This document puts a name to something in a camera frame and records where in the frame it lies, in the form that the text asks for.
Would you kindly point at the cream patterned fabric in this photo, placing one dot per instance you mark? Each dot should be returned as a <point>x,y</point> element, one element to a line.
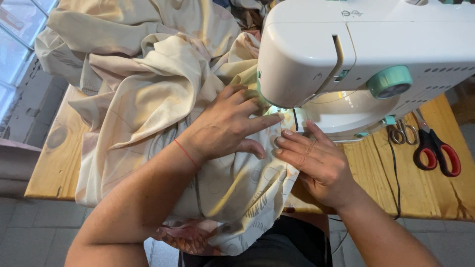
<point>156,111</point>

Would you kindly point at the white sewing machine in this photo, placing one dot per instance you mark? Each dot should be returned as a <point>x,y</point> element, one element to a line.
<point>356,55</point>

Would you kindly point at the wooden table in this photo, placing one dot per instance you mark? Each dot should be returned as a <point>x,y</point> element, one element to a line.
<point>408,174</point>

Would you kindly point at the person's left hand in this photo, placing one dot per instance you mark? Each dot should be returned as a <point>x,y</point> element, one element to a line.
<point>219,129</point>

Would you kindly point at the window with metal frame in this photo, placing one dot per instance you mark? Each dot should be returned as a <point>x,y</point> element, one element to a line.
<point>18,40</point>

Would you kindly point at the person's right hand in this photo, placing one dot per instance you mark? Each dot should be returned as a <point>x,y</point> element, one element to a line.
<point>319,167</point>

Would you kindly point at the person's black shorts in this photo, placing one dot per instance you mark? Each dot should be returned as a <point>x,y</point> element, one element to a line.
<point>267,246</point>

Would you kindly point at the small silver scissors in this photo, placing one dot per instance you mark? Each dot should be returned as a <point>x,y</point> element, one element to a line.
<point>402,132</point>

